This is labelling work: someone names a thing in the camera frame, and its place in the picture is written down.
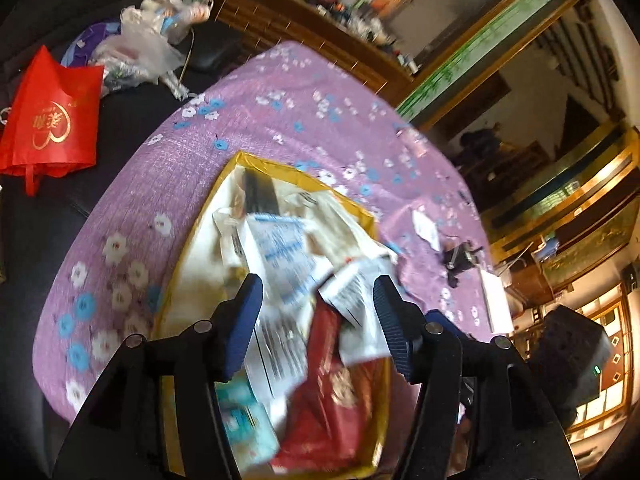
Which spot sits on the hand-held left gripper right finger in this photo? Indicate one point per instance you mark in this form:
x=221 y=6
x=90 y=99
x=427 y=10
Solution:
x=390 y=322

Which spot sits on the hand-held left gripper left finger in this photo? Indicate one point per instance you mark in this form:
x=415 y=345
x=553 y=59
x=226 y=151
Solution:
x=245 y=322

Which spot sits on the white barcode packet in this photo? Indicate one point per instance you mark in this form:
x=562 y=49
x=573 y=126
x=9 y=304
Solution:
x=352 y=295

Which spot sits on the yellow-rimmed white foam box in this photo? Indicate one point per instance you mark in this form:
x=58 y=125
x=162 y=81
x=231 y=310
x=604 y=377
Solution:
x=195 y=280

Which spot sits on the white blue-printed packet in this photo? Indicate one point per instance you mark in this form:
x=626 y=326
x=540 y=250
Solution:
x=277 y=255

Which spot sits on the teal tissue packet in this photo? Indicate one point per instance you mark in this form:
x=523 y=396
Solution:
x=245 y=420

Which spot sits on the red gold-printed packet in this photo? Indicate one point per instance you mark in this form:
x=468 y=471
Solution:
x=325 y=400

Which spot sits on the black flat item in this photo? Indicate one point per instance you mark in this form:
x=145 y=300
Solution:
x=259 y=191

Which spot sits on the purple floral tablecloth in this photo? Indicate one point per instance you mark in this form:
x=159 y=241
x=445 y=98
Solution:
x=165 y=160

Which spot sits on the black leather sofa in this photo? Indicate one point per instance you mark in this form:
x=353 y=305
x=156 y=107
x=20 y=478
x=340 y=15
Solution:
x=40 y=240

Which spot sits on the red shopping bag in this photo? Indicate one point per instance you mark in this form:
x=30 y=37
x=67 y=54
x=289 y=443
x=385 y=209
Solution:
x=50 y=115

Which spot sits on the clear plastic bag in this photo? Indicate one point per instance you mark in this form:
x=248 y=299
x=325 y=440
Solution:
x=140 y=45

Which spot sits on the dark wooden cabinet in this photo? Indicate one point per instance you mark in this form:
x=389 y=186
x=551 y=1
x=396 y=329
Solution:
x=300 y=20

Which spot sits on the purple printed bag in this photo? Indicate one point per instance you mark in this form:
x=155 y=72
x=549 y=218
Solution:
x=85 y=42

